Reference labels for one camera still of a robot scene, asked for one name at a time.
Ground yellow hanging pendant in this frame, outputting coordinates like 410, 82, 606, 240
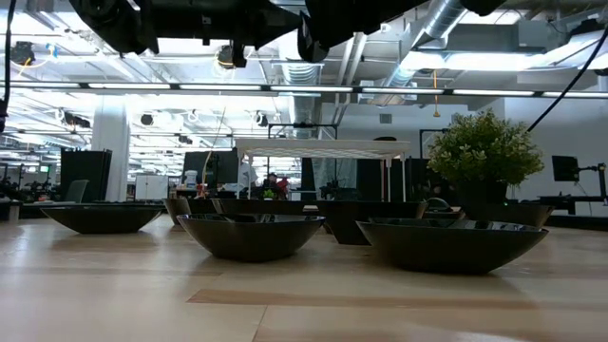
430, 69, 442, 119

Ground black partition panel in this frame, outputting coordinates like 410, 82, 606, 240
355, 159, 428, 203

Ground white lattice wire rack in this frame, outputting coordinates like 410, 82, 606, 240
235, 138, 411, 203

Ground black background desk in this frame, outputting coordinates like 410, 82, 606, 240
539, 194, 608, 216

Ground black tall cabinet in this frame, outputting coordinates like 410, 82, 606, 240
60, 148, 114, 204

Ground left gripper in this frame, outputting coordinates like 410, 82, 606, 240
296, 0, 431, 64

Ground thin black hanging cable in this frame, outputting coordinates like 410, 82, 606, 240
0, 0, 18, 135

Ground large silver ventilation duct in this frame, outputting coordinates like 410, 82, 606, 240
270, 47, 329, 139

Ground green potted plant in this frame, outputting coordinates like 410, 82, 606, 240
427, 108, 546, 222

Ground black monitor on arm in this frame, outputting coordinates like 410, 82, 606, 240
551, 155, 580, 183

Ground black glossy leaf mini plate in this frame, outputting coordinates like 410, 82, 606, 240
40, 203, 166, 235
176, 213, 327, 263
355, 217, 550, 276
424, 208, 466, 222

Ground right arm supply cable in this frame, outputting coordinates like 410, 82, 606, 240
525, 26, 608, 134

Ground slanted silver ventilation duct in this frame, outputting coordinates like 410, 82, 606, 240
379, 0, 479, 91

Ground grey office chair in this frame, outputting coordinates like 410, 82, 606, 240
65, 179, 91, 204

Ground black computer monitor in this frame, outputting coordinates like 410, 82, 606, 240
181, 150, 240, 192

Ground black yellow-ringed ceiling speaker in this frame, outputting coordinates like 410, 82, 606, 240
217, 45, 240, 71

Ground white building pillar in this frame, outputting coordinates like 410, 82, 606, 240
91, 109, 131, 203

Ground white low cabinet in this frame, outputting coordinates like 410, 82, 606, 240
134, 174, 170, 201

